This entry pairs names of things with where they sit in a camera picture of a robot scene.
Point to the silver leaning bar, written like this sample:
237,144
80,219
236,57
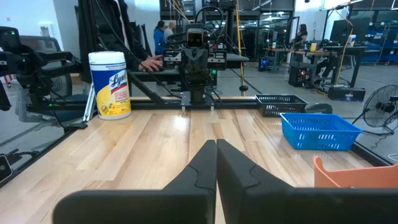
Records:
90,102

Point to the black background monitor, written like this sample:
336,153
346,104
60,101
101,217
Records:
348,29

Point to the black mesh basket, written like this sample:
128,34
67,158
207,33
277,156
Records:
280,105

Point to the person's hand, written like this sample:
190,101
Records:
150,63

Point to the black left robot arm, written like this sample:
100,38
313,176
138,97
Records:
197,96

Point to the person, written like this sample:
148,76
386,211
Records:
159,37
300,35
105,31
169,29

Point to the black device with green light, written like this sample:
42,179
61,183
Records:
12,59

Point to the wooden background table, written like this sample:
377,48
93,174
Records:
280,49

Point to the black floor box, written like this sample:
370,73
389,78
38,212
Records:
346,93

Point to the orange plastic bin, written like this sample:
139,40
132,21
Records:
357,179

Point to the black background table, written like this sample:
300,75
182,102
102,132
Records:
342,48

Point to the blue plastic bin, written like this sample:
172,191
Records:
320,137

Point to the blue background rack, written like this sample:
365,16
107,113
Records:
385,40

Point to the white canister with yellow label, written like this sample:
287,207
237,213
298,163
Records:
109,87

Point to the black floor fan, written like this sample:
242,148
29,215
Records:
382,107

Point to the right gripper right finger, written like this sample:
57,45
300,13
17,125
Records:
295,205

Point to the black floor computer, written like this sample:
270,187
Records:
262,63
298,76

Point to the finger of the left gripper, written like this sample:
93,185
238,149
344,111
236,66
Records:
201,68
188,68

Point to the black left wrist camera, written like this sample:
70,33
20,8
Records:
195,39

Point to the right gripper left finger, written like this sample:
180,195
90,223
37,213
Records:
140,205

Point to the black office chair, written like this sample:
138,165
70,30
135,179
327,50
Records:
46,49

